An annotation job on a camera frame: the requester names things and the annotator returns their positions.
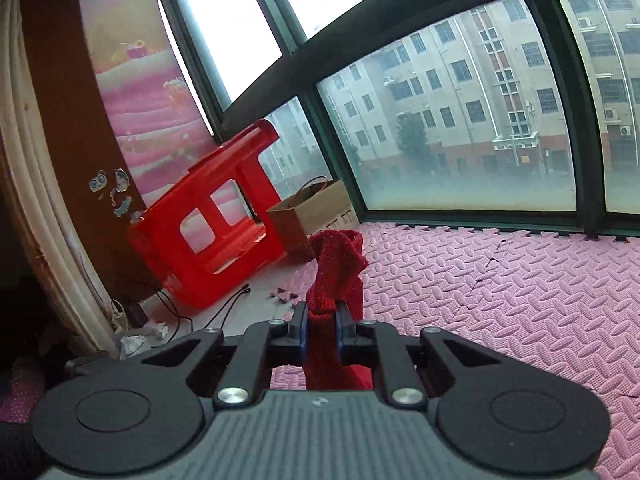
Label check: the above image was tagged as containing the red fleece garment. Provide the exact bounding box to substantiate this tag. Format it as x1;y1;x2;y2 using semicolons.
303;230;372;391

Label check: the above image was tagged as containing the red plastic stool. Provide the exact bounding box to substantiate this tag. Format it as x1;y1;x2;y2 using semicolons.
127;119;284;310

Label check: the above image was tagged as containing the brown paper bag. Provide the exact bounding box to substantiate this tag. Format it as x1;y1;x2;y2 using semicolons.
267;176;359;259

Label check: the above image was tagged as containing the crumpled white paper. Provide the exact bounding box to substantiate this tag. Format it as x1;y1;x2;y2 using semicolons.
116;322;168;361

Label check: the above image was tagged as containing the pink foam floor mat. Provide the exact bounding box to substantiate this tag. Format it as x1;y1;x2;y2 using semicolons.
249;221;640;480

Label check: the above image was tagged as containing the brown wooden cabinet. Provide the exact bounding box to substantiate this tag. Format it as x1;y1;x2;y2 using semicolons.
20;0;157;308

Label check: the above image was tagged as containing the pink patterned curtain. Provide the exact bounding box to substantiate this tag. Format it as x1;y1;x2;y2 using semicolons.
79;0;216;205

